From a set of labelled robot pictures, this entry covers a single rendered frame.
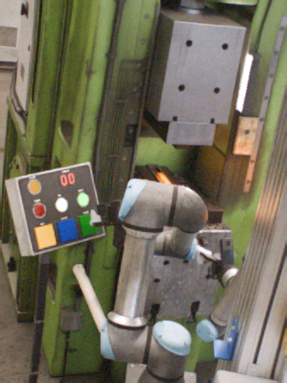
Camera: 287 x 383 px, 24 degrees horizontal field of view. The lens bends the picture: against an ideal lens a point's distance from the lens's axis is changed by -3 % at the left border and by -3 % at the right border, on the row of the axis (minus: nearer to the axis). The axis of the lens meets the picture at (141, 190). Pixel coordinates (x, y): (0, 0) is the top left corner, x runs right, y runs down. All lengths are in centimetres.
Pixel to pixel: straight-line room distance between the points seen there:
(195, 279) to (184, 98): 81
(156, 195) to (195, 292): 122
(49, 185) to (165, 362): 84
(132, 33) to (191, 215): 99
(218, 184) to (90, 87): 77
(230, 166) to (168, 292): 61
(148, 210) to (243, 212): 134
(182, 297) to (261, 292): 156
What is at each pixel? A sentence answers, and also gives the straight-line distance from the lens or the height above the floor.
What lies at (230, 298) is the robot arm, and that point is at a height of 104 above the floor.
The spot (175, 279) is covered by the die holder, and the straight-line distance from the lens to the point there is 298.
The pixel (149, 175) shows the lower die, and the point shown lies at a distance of 313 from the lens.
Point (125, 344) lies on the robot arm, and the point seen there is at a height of 101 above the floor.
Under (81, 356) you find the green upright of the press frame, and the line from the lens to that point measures 337.
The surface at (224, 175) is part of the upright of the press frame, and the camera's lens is 306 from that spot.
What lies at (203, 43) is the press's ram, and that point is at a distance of 264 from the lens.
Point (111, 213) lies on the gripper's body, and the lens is 245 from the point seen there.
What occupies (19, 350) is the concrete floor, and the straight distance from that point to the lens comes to 356.
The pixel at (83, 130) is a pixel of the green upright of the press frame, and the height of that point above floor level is 126.
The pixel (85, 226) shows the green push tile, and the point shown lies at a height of 101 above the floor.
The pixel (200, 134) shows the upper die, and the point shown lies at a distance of 276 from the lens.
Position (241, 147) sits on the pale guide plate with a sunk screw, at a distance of 301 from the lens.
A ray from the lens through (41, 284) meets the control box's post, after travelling 277.
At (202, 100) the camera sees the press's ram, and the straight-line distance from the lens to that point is 271.
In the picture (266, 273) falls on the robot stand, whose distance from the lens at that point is 149.
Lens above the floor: 222
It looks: 24 degrees down
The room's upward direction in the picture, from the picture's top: 9 degrees clockwise
